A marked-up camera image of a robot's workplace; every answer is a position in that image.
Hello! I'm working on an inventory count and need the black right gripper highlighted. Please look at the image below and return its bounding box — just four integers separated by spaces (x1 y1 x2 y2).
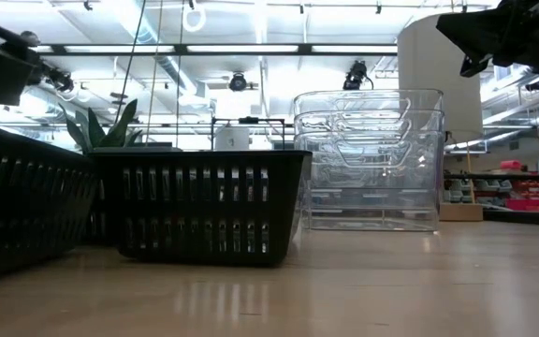
436 0 539 79

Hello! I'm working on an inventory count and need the clear plastic bin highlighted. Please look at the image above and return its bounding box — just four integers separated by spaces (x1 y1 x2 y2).
295 130 444 233
293 110 444 212
292 88 444 192

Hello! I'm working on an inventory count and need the shelf with red bins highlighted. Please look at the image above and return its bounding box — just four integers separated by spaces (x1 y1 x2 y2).
443 158 539 227

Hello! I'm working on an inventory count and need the black ceiling spot lamp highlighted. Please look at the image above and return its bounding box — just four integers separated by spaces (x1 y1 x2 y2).
228 72 248 93
342 60 369 91

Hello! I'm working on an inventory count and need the green potted plant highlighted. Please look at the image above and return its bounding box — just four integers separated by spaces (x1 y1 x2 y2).
58 97 144 154

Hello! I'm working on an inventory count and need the black mesh plastic basket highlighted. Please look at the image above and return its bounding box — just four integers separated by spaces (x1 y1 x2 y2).
89 149 313 268
0 119 97 285

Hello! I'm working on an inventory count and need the round wooden lamp base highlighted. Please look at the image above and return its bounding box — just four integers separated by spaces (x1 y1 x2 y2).
439 202 485 222

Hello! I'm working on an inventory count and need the black overhead frame bar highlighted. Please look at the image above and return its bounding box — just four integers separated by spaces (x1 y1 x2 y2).
35 43 398 57

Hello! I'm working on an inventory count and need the white hanging cable loop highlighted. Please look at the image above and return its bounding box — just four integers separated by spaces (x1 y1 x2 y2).
182 4 208 34

